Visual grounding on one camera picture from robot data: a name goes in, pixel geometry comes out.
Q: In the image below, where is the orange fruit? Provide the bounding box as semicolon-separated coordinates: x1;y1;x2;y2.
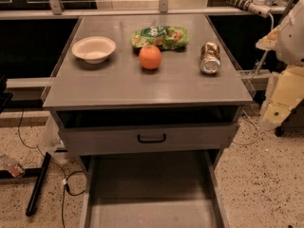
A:
139;45;162;69

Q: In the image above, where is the open middle grey drawer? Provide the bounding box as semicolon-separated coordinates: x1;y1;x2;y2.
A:
79;151;230;228

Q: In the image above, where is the white hanging cable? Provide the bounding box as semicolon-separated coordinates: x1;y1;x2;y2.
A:
232;12;275;146

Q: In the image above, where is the crushed metal can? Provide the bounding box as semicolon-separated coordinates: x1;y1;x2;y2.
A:
199;42;221;75

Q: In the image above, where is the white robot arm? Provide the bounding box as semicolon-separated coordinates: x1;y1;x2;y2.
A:
256;0;304;130

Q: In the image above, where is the green snack bag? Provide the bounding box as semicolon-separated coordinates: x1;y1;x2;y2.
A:
131;26;189;50

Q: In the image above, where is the black floor cable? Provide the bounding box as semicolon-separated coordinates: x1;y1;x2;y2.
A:
17;110;87;228

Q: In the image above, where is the grey drawer cabinet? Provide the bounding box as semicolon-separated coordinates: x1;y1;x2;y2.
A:
42;14;257;228

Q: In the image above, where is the white paper bowl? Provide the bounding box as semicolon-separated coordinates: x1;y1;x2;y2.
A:
71;36;116;64

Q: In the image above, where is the black object at left edge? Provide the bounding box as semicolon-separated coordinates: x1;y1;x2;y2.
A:
0;75;13;114

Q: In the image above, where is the clear plastic bottle on floor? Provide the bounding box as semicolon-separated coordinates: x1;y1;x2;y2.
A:
0;154;25;178

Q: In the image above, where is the top grey drawer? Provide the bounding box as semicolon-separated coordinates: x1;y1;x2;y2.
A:
54;105;240;156

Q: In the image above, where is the black floor stand bar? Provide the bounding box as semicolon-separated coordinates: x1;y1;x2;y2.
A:
26;153;51;217

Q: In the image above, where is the white cylindrical device with cap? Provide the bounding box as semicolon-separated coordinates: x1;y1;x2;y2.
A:
223;0;271;18

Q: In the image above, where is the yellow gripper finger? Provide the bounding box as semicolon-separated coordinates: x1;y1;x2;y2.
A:
259;67;304;130
256;27;279;50

